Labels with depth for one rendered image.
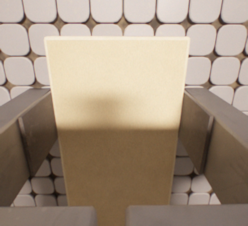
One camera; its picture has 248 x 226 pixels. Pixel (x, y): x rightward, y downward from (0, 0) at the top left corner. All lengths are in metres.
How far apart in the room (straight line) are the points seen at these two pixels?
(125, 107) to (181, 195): 0.16
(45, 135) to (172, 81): 0.12
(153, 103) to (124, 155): 0.07
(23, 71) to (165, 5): 0.15
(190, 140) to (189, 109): 0.03
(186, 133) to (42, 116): 0.13
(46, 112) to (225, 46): 0.18
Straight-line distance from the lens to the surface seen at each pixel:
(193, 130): 0.16
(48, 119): 0.18
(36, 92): 0.19
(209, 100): 0.17
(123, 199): 0.25
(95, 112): 0.18
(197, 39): 0.20
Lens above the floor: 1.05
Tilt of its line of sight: 69 degrees down
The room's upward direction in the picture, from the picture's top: 178 degrees clockwise
